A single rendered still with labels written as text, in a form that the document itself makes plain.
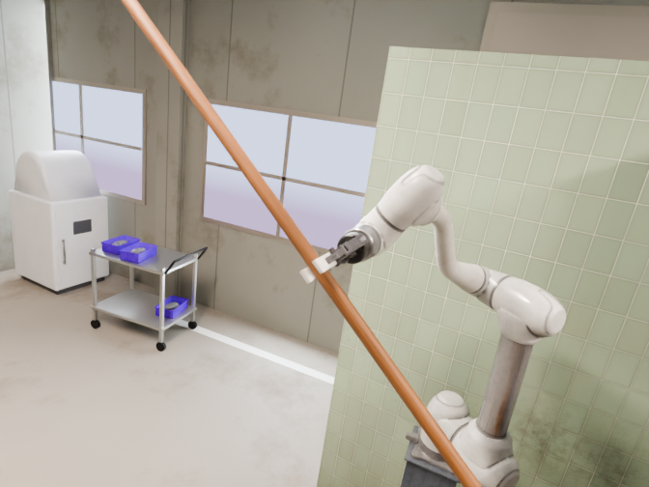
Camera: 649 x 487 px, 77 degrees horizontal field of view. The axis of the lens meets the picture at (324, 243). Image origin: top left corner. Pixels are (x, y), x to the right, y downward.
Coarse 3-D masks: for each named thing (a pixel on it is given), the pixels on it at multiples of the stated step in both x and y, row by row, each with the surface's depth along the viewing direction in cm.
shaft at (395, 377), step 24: (144, 24) 89; (168, 48) 89; (192, 96) 87; (216, 120) 86; (240, 168) 86; (264, 192) 84; (288, 216) 84; (312, 264) 82; (336, 288) 82; (360, 336) 81; (384, 360) 80; (408, 384) 80; (408, 408) 80; (432, 432) 78; (456, 456) 78
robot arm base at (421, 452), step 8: (408, 432) 173; (416, 440) 169; (416, 448) 166; (424, 448) 164; (416, 456) 163; (424, 456) 163; (432, 456) 162; (440, 456) 161; (432, 464) 162; (440, 464) 161; (448, 472) 159
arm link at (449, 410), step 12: (444, 396) 161; (456, 396) 162; (432, 408) 160; (444, 408) 157; (456, 408) 156; (444, 420) 155; (456, 420) 154; (468, 420) 155; (420, 432) 170; (444, 432) 154; (432, 444) 161
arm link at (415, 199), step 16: (416, 176) 99; (432, 176) 98; (400, 192) 101; (416, 192) 99; (432, 192) 99; (384, 208) 104; (400, 208) 101; (416, 208) 100; (432, 208) 102; (400, 224) 103; (416, 224) 105; (448, 224) 112; (448, 240) 116; (448, 256) 121; (448, 272) 127; (464, 272) 130; (480, 272) 134; (464, 288) 135; (480, 288) 134
